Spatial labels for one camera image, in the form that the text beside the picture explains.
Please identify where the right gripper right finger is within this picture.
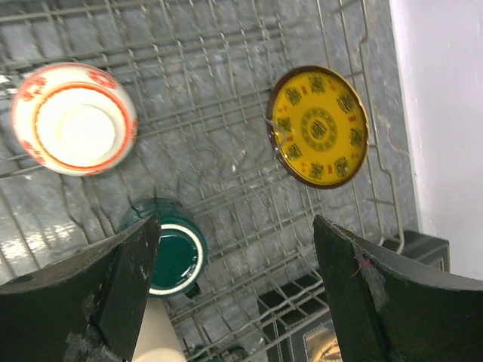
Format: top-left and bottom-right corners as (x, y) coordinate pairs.
(313, 215), (482, 361)

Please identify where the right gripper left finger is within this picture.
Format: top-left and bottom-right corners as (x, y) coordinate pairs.
(1, 216), (161, 361)

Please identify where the yellow patterned small plate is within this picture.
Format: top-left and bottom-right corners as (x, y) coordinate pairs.
(265, 66), (369, 189)

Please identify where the beige cup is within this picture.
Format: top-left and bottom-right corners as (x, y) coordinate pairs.
(132, 297), (186, 362)

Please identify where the dark green mug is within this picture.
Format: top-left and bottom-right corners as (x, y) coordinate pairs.
(119, 198), (208, 299)

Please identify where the white red patterned bowl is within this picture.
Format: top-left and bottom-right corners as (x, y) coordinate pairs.
(11, 63), (138, 176)

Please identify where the wire dish rack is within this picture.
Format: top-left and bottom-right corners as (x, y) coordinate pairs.
(1, 1), (417, 361)

